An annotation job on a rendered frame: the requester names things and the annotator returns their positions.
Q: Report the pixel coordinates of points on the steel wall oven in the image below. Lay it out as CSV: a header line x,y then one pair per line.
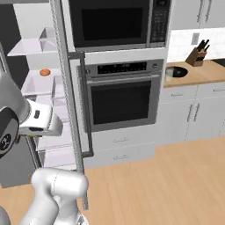
x,y
123,96

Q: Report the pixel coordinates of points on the grey fridge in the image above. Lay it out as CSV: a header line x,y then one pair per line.
x,y
32,20

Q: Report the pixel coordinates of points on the white drawer front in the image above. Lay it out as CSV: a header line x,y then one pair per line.
x,y
123,140
120,156
178,94
211,90

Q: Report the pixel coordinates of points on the orange lemon wedge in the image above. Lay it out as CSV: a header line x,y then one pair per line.
x,y
44,72

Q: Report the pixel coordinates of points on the white wall cupboards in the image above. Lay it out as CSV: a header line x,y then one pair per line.
x,y
199,13

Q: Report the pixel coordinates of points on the wooden knife block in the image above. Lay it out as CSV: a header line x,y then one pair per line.
x,y
197,57

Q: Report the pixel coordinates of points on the grey wall socket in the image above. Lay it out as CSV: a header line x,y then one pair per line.
x,y
195,38

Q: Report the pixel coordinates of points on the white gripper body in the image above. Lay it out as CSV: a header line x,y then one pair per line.
x,y
57,127

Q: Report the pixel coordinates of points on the grey fridge door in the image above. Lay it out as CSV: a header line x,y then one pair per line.
x,y
66,88

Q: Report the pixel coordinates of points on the clear glass fridge shelf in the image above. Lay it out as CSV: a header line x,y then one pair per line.
x,y
38,85
32,47

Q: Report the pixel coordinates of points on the glass of lemonade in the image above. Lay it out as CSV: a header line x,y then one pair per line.
x,y
169,75

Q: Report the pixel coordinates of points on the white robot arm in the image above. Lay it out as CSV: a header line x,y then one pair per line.
x,y
55,187

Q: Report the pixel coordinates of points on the black hob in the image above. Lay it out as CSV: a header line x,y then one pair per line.
x,y
219,61

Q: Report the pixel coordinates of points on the black steel microwave oven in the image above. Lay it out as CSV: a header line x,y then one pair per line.
x,y
114,23

